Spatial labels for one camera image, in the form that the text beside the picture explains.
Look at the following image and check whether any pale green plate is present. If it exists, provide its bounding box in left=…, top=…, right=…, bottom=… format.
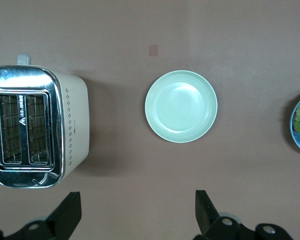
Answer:
left=144, top=69, right=219, bottom=144

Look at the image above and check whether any cream chrome toaster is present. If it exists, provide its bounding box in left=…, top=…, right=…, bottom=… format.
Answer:
left=0, top=53, right=91, bottom=188

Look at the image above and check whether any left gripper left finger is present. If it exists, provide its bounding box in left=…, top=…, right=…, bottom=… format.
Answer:
left=0, top=191, right=82, bottom=240

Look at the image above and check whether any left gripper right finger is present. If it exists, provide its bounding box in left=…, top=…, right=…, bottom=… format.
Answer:
left=193, top=189, right=294, bottom=240

